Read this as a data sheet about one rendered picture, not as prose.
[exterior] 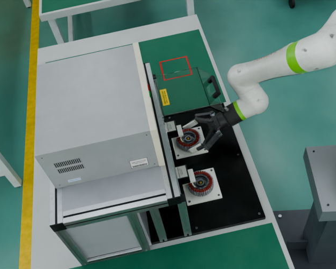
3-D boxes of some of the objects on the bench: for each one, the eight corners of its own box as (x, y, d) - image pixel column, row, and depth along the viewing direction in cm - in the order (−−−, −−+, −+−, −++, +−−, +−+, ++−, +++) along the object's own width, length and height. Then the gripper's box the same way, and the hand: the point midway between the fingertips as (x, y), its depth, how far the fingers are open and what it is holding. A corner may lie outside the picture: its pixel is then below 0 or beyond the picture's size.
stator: (197, 129, 191) (197, 125, 188) (203, 148, 184) (202, 143, 181) (174, 135, 191) (173, 130, 188) (179, 153, 184) (178, 149, 181)
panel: (131, 121, 201) (118, 78, 178) (152, 245, 160) (138, 210, 137) (129, 121, 201) (116, 79, 178) (149, 245, 160) (135, 211, 137)
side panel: (149, 243, 163) (134, 206, 138) (150, 250, 161) (135, 213, 136) (81, 258, 163) (54, 223, 137) (81, 266, 161) (54, 231, 136)
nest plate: (213, 168, 178) (213, 167, 177) (222, 198, 169) (222, 196, 168) (180, 176, 178) (180, 174, 177) (187, 206, 169) (187, 204, 168)
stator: (208, 171, 176) (208, 166, 173) (217, 192, 170) (217, 188, 167) (184, 178, 176) (183, 174, 173) (192, 200, 169) (191, 196, 166)
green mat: (198, 29, 242) (198, 29, 242) (226, 101, 204) (226, 101, 204) (45, 62, 240) (45, 62, 240) (44, 142, 203) (44, 142, 203)
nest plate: (200, 127, 193) (200, 126, 192) (208, 152, 184) (208, 150, 183) (170, 134, 193) (169, 133, 192) (176, 159, 184) (176, 158, 183)
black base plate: (223, 105, 203) (223, 102, 201) (265, 219, 163) (265, 216, 161) (132, 125, 202) (131, 123, 200) (152, 245, 163) (151, 242, 161)
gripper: (216, 93, 184) (177, 116, 191) (230, 135, 169) (188, 158, 176) (223, 101, 189) (185, 123, 197) (238, 143, 174) (197, 165, 181)
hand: (189, 138), depth 186 cm, fingers open, 13 cm apart
